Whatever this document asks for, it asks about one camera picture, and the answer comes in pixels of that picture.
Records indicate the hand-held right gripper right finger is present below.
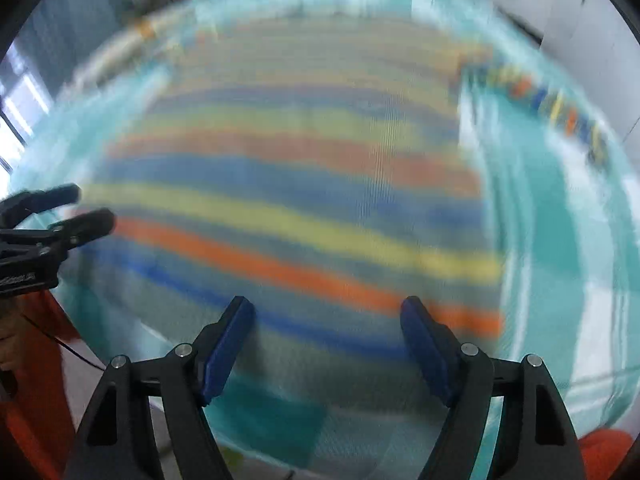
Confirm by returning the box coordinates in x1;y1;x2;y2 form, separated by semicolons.
400;296;586;480

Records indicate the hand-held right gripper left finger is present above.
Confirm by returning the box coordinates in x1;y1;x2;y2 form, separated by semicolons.
62;296;257;480

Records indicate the white wardrobe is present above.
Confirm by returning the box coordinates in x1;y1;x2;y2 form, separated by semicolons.
480;0;640;151

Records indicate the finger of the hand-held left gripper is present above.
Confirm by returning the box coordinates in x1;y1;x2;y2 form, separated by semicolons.
0;183;82;231
49;208;117;261

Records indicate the grey blue curtain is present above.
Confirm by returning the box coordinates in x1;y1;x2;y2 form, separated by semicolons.
10;0;161;111

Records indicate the striped knit sweater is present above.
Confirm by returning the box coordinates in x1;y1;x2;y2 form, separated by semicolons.
82;15;613;366

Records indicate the striped cream pillow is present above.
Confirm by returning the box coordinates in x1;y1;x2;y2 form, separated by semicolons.
70;10;196;91

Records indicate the black cable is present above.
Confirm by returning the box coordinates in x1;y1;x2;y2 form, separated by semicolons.
20;312;107;373

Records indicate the green plaid blanket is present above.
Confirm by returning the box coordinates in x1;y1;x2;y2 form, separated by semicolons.
10;0;636;480

